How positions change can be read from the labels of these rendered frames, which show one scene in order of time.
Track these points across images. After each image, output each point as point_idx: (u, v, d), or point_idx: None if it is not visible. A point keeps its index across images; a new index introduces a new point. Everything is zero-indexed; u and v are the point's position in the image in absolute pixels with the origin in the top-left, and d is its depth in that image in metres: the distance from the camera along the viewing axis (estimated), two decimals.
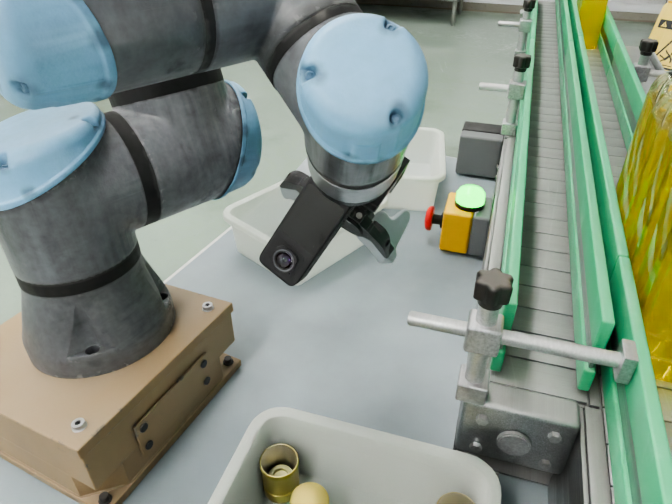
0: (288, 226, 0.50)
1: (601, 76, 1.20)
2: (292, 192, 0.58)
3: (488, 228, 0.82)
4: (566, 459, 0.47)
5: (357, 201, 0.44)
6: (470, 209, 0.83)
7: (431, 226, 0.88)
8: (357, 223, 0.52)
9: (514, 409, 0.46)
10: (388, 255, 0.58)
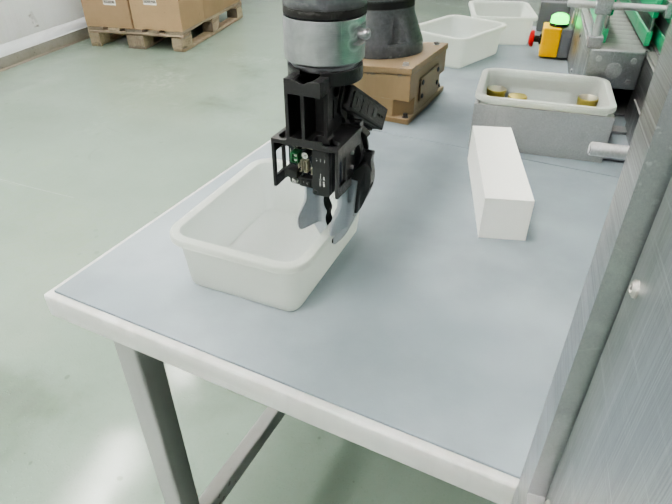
0: (369, 98, 0.59)
1: None
2: (356, 188, 0.61)
3: (572, 35, 1.35)
4: (638, 77, 1.00)
5: None
6: (560, 25, 1.37)
7: (532, 42, 1.42)
8: None
9: (615, 49, 0.99)
10: None
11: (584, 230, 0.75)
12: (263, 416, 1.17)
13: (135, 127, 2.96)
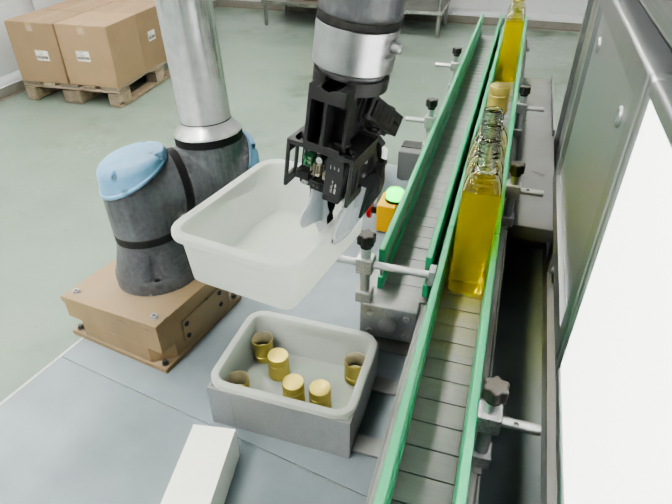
0: None
1: (508, 105, 1.61)
2: (362, 193, 0.61)
3: None
4: (414, 333, 0.89)
5: None
6: (394, 203, 1.25)
7: (370, 214, 1.30)
8: None
9: (385, 305, 0.88)
10: None
11: None
12: None
13: (44, 209, 2.85)
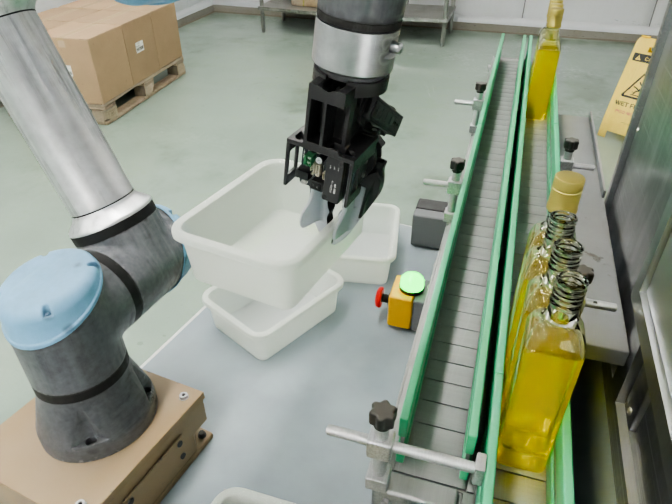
0: None
1: (543, 153, 1.35)
2: (362, 193, 0.61)
3: None
4: None
5: None
6: (411, 294, 0.99)
7: (380, 304, 1.04)
8: None
9: (408, 495, 0.61)
10: None
11: None
12: None
13: (15, 244, 2.58)
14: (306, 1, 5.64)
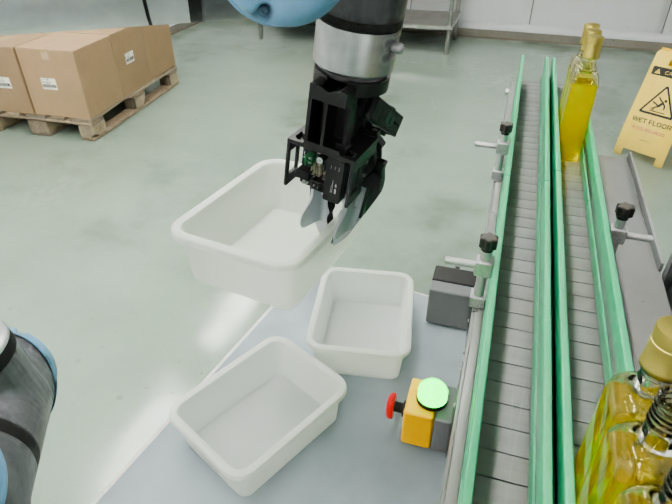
0: None
1: (580, 207, 1.15)
2: (363, 193, 0.61)
3: (450, 433, 0.77)
4: None
5: None
6: (431, 409, 0.78)
7: (392, 415, 0.83)
8: None
9: None
10: None
11: None
12: None
13: None
14: None
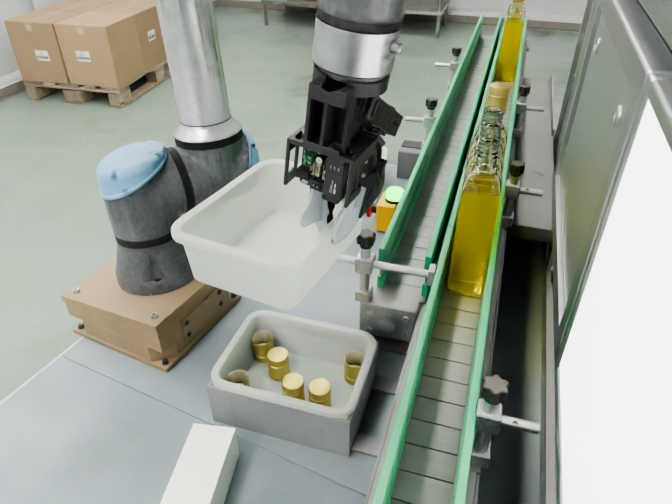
0: None
1: (508, 105, 1.61)
2: (362, 193, 0.61)
3: None
4: None
5: None
6: (394, 202, 1.25)
7: (370, 214, 1.30)
8: None
9: (385, 304, 0.88)
10: None
11: None
12: None
13: (44, 209, 2.85)
14: None
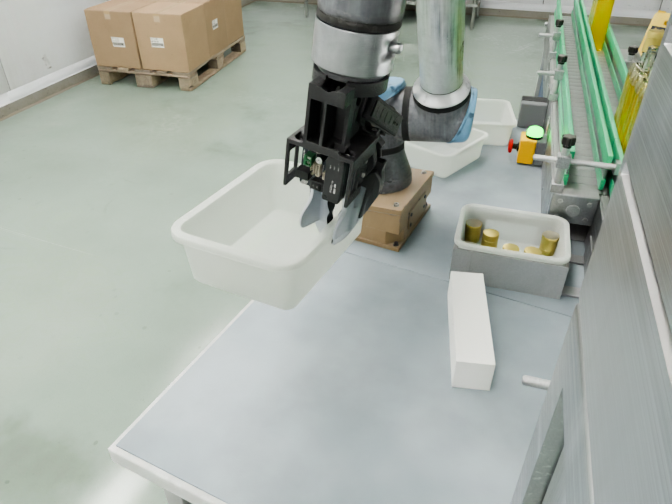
0: None
1: (605, 68, 1.90)
2: (362, 193, 0.61)
3: (545, 148, 1.53)
4: (594, 217, 1.18)
5: None
6: (535, 138, 1.54)
7: (511, 150, 1.59)
8: None
9: (573, 194, 1.17)
10: None
11: None
12: None
13: (146, 176, 3.14)
14: None
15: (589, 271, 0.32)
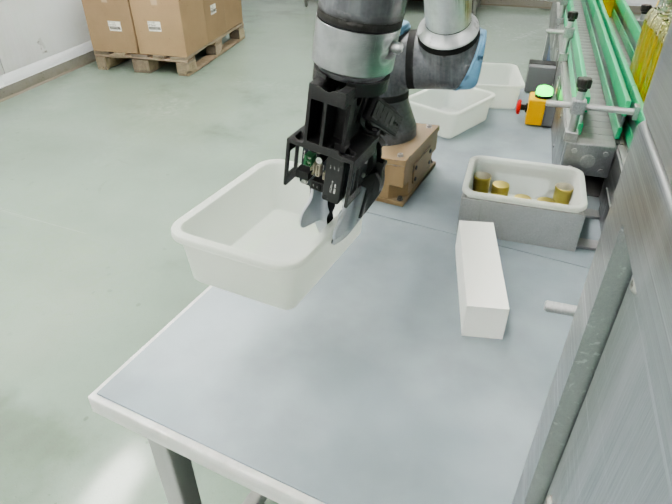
0: None
1: (615, 33, 1.84)
2: (362, 193, 0.61)
3: (555, 107, 1.46)
4: (610, 167, 1.11)
5: None
6: (544, 97, 1.47)
7: (519, 111, 1.52)
8: None
9: (588, 143, 1.10)
10: None
11: (554, 328, 0.86)
12: None
13: (142, 158, 3.07)
14: None
15: (661, 64, 0.25)
